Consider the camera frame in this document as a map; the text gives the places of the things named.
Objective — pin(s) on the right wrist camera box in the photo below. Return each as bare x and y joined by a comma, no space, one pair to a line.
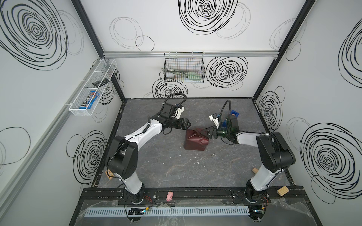
216,119

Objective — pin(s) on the blue candy packet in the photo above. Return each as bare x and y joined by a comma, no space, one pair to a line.
89,100

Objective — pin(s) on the red wrapping paper sheet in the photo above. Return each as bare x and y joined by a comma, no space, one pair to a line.
194,140

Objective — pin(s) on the small wooden block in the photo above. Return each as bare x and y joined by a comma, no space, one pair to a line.
282,191

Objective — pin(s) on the metal tongs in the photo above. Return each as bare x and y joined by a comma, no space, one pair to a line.
178,73

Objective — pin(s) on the small pink pig figure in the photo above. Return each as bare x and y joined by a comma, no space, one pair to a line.
169,196

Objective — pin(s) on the black wire wall basket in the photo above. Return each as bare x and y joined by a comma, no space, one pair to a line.
183,62

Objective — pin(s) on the green item in basket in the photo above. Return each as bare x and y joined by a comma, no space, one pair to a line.
195,76

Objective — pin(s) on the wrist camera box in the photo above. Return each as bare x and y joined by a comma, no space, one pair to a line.
216,119
178,110

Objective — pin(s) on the white wire wall shelf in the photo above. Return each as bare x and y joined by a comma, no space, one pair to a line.
102,68

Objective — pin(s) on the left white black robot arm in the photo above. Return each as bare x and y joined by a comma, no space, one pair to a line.
124,150

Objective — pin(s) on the wooden stamped tile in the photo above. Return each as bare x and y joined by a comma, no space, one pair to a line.
109,174

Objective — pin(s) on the wooden mallet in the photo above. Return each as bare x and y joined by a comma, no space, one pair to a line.
255,170

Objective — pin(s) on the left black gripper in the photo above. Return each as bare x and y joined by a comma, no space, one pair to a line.
184,127

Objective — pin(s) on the grey slotted cable duct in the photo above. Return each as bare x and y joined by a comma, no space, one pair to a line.
168,211

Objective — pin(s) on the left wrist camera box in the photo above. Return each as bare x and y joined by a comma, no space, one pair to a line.
178,110

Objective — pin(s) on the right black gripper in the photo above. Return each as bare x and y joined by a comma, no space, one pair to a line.
214,133

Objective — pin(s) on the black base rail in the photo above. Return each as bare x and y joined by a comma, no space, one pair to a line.
154,196

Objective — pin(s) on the blue tape dispenser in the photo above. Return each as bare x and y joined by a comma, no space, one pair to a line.
233,114

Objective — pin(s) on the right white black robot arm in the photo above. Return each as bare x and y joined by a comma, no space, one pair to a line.
275,154

